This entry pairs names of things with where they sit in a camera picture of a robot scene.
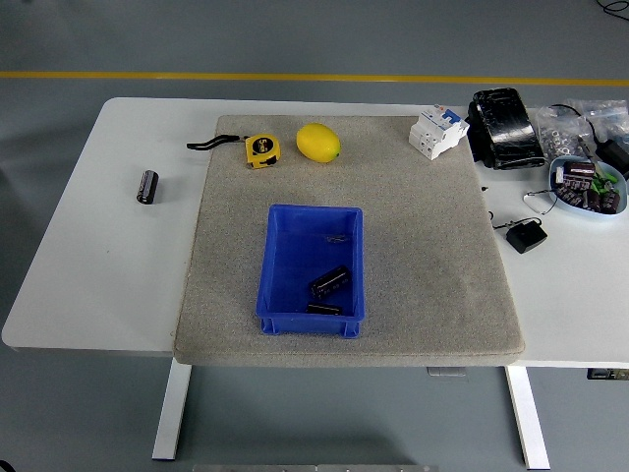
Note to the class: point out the white blue circuit breaker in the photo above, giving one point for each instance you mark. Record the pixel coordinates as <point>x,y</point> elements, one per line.
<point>437,130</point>

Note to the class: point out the blue plastic box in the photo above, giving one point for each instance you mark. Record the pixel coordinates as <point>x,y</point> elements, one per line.
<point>300,260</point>

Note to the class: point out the green plastic clips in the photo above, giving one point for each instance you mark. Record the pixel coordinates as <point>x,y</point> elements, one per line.
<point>602,184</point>

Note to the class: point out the grey-brown mat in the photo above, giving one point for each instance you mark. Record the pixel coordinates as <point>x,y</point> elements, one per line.
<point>417,221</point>

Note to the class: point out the clear bag of nuts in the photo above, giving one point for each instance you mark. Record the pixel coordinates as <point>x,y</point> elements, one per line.
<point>557,135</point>

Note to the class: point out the black wrapped pouch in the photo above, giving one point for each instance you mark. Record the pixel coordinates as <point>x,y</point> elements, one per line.
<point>506,128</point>

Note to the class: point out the clear plastic bag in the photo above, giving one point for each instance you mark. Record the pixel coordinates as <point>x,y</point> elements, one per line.
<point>607,115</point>

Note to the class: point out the black table control panel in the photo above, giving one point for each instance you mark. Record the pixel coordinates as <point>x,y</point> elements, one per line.
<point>607,373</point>

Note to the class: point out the white table leg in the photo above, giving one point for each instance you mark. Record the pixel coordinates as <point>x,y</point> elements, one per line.
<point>528,418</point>
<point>171,413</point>

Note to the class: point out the light blue bowl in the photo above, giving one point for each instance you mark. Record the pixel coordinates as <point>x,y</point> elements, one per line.
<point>620,184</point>

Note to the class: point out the yellow lemon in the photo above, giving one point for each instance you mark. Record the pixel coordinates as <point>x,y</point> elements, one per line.
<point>318,142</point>

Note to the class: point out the yellow tape measure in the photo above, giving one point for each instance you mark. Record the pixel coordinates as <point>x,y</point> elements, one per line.
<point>263,150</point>

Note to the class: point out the grey table bracket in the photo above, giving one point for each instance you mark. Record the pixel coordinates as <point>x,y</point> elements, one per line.
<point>446,371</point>

